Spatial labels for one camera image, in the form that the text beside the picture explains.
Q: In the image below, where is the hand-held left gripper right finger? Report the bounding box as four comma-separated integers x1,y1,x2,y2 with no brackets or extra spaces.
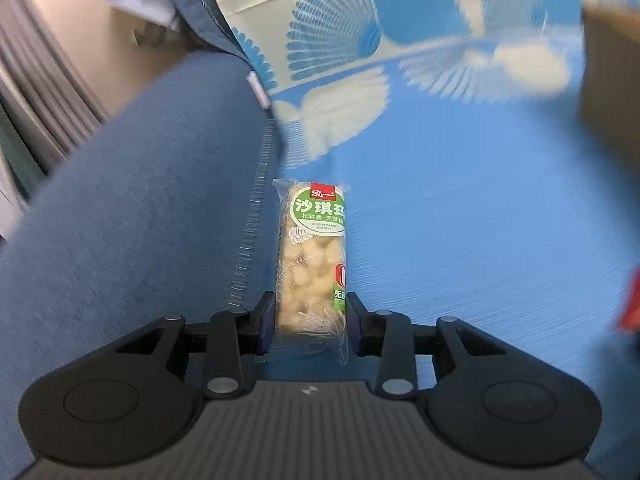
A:
345,291,508,397

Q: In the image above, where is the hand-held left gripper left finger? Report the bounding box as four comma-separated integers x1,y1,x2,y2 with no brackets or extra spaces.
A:
112,291,277,397

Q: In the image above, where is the green label puffed snack packet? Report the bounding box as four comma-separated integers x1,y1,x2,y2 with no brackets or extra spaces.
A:
272,178,352,367

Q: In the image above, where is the brown cardboard box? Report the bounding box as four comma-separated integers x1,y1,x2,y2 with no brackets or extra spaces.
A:
579,0,640,183

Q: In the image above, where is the fan print bed sheet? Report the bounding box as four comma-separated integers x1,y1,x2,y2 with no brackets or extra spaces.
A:
197,0,640,480

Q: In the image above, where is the red snack bag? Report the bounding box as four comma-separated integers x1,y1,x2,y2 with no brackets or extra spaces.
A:
616,266,640,335

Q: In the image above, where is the beige pleated curtain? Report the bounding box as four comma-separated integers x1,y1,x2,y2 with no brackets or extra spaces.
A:
0,0,110,172

